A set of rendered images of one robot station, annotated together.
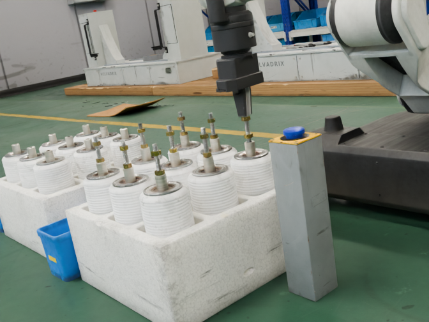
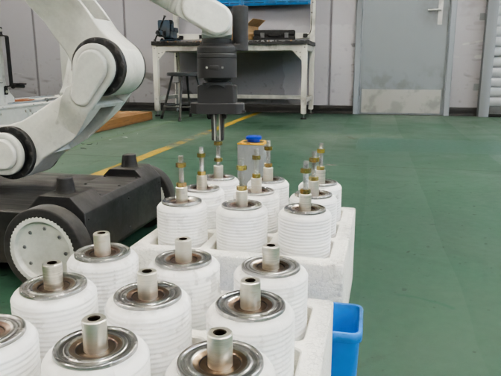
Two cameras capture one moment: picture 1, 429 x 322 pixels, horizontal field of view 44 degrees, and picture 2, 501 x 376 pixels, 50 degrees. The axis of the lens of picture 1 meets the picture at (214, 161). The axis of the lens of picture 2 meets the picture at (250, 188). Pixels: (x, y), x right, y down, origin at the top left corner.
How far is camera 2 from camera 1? 204 cm
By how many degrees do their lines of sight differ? 122
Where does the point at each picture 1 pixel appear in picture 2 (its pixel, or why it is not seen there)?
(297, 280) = not seen: hidden behind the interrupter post
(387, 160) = (133, 192)
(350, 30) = (131, 79)
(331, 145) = (98, 199)
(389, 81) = (65, 136)
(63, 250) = (351, 326)
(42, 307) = (408, 359)
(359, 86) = not seen: outside the picture
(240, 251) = not seen: hidden behind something
